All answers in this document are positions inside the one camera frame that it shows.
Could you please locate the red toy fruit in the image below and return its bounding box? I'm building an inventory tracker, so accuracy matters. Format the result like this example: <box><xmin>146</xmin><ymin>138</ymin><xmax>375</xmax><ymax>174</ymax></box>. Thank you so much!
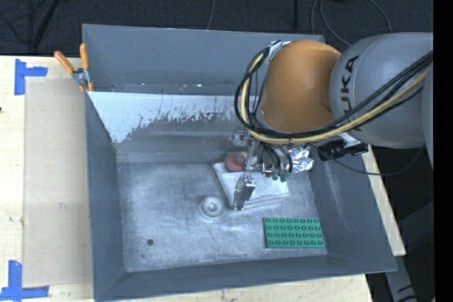
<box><xmin>224</xmin><ymin>151</ymin><xmax>248</xmax><ymax>173</ymax></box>

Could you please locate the white cloth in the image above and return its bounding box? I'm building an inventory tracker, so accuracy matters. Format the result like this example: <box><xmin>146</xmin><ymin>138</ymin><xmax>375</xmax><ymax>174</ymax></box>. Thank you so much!
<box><xmin>211</xmin><ymin>160</ymin><xmax>292</xmax><ymax>207</ymax></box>

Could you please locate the crumpled silver foil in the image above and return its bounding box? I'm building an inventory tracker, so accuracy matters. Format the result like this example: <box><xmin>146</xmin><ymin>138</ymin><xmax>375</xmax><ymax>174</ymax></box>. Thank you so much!
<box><xmin>287</xmin><ymin>146</ymin><xmax>315</xmax><ymax>173</ymax></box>

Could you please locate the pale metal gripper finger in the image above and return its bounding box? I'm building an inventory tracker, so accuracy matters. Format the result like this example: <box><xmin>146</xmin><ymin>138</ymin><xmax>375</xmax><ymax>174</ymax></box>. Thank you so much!
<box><xmin>239</xmin><ymin>175</ymin><xmax>258</xmax><ymax>211</ymax></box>
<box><xmin>233</xmin><ymin>179</ymin><xmax>246</xmax><ymax>211</ymax></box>

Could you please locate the grey metal bin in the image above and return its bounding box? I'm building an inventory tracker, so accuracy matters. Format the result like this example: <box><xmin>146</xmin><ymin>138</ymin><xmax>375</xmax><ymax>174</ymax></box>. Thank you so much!
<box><xmin>81</xmin><ymin>23</ymin><xmax>398</xmax><ymax>302</ymax></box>

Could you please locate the green studded flat plate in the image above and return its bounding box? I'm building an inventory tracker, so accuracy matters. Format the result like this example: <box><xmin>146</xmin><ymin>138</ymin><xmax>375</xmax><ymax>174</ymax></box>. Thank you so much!
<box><xmin>262</xmin><ymin>216</ymin><xmax>326</xmax><ymax>250</ymax></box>

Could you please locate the brown cardboard board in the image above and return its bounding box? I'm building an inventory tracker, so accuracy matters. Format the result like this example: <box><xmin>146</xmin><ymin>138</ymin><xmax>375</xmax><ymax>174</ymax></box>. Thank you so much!
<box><xmin>21</xmin><ymin>76</ymin><xmax>93</xmax><ymax>289</ymax></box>

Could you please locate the black cylinder on white bracket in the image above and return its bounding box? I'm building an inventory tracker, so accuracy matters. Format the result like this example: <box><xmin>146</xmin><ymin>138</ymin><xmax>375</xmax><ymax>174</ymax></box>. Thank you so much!
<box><xmin>316</xmin><ymin>132</ymin><xmax>369</xmax><ymax>163</ymax></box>

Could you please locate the clear round glass thing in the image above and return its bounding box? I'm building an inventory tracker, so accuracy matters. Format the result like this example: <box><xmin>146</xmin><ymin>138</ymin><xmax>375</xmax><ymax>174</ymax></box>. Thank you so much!
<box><xmin>198</xmin><ymin>194</ymin><xmax>226</xmax><ymax>220</ymax></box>

